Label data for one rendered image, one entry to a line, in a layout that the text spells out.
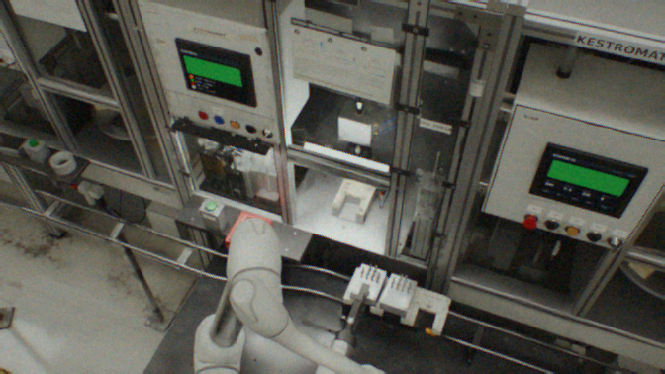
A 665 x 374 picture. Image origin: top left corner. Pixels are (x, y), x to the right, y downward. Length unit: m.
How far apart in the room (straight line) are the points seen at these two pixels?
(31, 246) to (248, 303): 2.44
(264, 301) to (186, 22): 0.84
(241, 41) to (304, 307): 1.13
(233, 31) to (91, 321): 2.06
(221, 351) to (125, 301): 1.40
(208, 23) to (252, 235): 0.62
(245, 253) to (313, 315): 0.85
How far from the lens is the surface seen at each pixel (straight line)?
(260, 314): 1.55
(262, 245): 1.63
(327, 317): 2.41
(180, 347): 2.43
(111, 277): 3.52
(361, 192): 2.38
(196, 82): 1.96
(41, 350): 3.44
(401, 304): 2.17
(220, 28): 1.79
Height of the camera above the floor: 2.83
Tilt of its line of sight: 51 degrees down
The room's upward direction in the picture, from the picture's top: 1 degrees counter-clockwise
